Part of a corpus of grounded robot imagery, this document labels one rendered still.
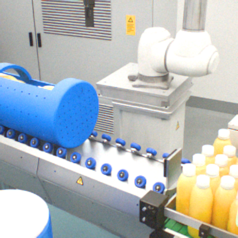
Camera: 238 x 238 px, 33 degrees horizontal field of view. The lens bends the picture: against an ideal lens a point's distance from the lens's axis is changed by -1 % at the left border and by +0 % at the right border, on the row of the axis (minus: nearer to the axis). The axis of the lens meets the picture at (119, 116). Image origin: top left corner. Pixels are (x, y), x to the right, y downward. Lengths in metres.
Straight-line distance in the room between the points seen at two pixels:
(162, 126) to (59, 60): 1.70
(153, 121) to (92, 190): 0.55
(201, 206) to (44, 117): 0.69
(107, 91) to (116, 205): 0.69
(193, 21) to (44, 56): 1.95
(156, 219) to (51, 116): 0.56
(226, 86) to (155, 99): 2.41
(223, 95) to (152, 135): 2.38
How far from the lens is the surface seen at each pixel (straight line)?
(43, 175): 1.72
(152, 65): 1.90
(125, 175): 1.45
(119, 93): 1.97
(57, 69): 3.48
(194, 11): 1.80
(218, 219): 1.27
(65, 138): 1.60
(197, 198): 1.22
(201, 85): 4.32
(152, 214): 1.27
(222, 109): 4.32
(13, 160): 1.84
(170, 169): 1.43
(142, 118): 1.96
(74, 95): 1.59
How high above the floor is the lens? 1.76
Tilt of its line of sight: 25 degrees down
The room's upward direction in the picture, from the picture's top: 1 degrees counter-clockwise
